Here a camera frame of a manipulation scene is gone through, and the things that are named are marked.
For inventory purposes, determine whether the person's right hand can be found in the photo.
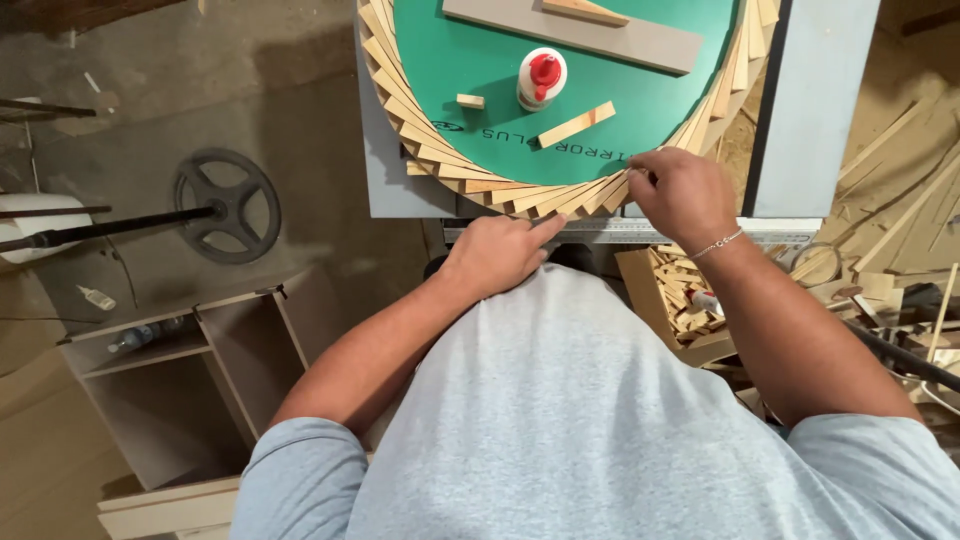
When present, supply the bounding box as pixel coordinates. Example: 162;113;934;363
625;146;743;253

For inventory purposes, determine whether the person's left hand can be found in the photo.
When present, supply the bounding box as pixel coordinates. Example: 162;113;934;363
441;213;570;302

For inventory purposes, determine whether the light wooden slat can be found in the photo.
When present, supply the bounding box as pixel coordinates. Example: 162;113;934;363
600;169;640;216

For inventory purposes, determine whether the short wooden stick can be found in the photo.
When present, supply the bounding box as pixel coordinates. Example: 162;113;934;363
537;100;618;150

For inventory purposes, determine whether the cardboard box of wood offcuts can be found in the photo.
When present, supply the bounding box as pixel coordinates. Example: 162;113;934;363
615;244;740;369

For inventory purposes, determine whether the small white glue bottle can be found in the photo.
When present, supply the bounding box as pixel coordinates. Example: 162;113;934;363
685;288;726;318

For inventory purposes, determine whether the grey flat board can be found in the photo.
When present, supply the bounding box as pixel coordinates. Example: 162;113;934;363
441;0;705;77

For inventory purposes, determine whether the white glue bottle red cap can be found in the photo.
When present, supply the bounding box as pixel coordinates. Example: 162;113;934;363
516;47;570;114

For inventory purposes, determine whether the wooden wedge piece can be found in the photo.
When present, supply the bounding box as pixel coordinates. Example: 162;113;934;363
540;0;632;29

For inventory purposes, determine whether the green round mirror backing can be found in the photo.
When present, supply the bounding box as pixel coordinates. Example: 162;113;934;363
392;0;741;188

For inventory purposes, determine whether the grey t-shirt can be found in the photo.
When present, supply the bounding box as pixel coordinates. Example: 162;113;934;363
228;262;960;540

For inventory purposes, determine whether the heap of wood scraps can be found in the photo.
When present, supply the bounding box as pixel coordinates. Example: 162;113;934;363
738;90;960;421

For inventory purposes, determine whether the black spoked handwheel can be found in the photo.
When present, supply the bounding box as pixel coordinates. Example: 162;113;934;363
173;147;283;266

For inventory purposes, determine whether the brown fibreboard cabinet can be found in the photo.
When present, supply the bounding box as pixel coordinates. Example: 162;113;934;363
55;264;369;492

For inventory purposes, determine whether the clear plastic bottle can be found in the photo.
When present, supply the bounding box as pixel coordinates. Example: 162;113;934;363
106;314;201;356

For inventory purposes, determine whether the black metal rod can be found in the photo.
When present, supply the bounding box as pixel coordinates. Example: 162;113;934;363
0;205;228;255

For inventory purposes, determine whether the small clear glue bottle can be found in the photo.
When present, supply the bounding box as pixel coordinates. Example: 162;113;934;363
75;284;118;312

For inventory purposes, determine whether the pale fibreboard plank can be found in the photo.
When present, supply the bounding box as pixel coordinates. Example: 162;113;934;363
96;474;243;540

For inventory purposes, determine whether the thin dark rod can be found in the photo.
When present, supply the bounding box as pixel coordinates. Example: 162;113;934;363
0;96;98;119

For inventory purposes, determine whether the white cylinder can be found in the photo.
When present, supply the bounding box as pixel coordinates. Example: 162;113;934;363
0;192;94;265

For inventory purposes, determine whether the metal ruler rail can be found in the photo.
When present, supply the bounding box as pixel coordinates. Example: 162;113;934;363
442;216;823;246

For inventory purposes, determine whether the silver chain bracelet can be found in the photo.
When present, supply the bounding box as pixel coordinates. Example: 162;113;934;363
687;227;745;261

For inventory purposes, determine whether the thin wire loop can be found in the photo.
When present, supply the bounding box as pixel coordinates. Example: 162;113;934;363
786;240;843;288

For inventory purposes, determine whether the ring of fanned wooden strips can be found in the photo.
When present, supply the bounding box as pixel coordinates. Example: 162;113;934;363
357;0;781;221

